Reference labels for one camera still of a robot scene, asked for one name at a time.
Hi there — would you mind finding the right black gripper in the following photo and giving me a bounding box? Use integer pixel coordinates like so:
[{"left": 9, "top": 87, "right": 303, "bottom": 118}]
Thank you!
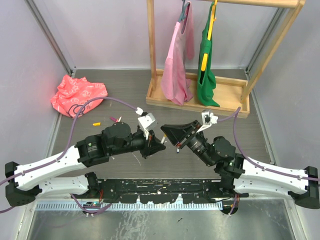
[{"left": 158, "top": 121, "right": 213, "bottom": 168}]

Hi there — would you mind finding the yellow pen cap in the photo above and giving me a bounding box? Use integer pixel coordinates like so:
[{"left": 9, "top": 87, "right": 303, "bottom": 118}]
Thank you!
[{"left": 92, "top": 122, "right": 101, "bottom": 127}]

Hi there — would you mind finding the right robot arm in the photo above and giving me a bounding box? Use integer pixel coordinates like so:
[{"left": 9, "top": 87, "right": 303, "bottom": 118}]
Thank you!
[{"left": 161, "top": 120, "right": 320, "bottom": 210}]

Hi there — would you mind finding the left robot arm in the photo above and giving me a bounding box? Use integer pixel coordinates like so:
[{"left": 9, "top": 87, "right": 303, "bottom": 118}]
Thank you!
[{"left": 5, "top": 122, "right": 166, "bottom": 207}]

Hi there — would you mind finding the pink shirt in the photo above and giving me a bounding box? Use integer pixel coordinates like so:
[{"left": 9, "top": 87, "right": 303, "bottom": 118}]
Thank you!
[{"left": 160, "top": 1, "right": 195, "bottom": 106}]

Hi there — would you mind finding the green shirt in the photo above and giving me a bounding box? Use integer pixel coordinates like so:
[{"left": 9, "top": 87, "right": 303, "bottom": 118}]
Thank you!
[{"left": 197, "top": 7, "right": 220, "bottom": 107}]

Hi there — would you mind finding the wooden clothes rack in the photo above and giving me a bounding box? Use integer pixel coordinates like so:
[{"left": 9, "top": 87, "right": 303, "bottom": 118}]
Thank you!
[{"left": 146, "top": 0, "right": 305, "bottom": 118}]

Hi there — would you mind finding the red patterned cloth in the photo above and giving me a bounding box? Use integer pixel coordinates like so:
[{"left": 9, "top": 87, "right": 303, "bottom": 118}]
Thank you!
[{"left": 50, "top": 75, "right": 108, "bottom": 118}]

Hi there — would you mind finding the grey clothes hanger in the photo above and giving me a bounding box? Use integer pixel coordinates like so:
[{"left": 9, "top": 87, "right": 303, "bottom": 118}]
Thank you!
[{"left": 178, "top": 0, "right": 190, "bottom": 22}]

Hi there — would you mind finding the yellow clothes hanger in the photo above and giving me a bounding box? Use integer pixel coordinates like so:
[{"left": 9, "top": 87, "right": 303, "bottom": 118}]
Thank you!
[{"left": 200, "top": 0, "right": 218, "bottom": 72}]

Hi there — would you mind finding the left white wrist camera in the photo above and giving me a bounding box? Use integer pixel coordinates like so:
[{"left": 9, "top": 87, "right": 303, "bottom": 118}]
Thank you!
[{"left": 137, "top": 112, "right": 158, "bottom": 140}]

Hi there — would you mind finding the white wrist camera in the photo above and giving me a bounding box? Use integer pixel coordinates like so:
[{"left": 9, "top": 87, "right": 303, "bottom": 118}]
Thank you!
[
  {"left": 197, "top": 109, "right": 219, "bottom": 133},
  {"left": 137, "top": 112, "right": 158, "bottom": 140}
]

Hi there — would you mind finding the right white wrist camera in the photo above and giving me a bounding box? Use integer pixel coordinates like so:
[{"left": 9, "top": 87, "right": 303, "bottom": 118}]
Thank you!
[{"left": 197, "top": 109, "right": 219, "bottom": 133}]

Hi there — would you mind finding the white cable duct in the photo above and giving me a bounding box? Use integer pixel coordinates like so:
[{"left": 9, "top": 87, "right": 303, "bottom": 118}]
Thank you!
[{"left": 35, "top": 201, "right": 223, "bottom": 211}]

